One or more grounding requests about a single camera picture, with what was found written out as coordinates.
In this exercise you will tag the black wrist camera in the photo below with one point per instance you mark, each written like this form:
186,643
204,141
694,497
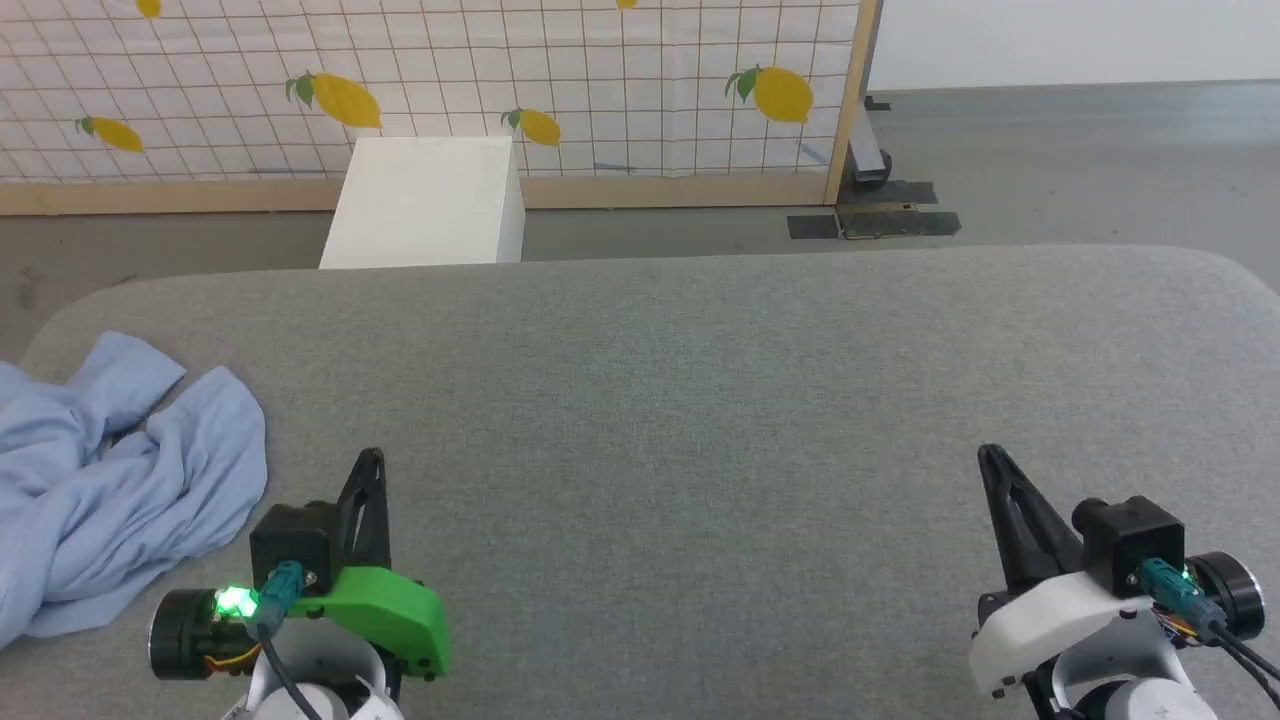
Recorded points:
1130,540
290,540

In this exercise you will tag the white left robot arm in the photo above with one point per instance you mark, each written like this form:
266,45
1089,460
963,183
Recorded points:
320,665

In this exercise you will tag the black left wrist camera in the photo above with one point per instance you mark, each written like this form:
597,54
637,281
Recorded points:
290,540

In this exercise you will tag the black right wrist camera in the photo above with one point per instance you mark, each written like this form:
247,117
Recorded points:
1130,540

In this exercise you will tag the black floor tape patch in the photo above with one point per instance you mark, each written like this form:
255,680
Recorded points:
900,222

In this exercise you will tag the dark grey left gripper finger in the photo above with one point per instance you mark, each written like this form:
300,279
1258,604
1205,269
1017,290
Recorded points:
368,520

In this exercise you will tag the grey metal partition foot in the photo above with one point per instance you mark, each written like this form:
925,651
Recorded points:
868,150

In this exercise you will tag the white rectangular box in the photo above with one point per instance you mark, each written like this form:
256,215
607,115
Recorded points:
430,200

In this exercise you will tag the lemon print wood-framed partition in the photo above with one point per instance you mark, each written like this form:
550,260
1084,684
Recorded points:
600,60

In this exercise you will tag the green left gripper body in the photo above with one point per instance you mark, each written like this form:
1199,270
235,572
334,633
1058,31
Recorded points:
390,615

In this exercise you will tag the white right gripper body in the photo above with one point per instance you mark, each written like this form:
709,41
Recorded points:
1050,620

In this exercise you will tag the light blue garment white lining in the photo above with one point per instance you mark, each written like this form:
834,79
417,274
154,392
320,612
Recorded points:
100,500

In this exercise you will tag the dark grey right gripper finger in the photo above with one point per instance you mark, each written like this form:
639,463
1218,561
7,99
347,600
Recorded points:
1020,520

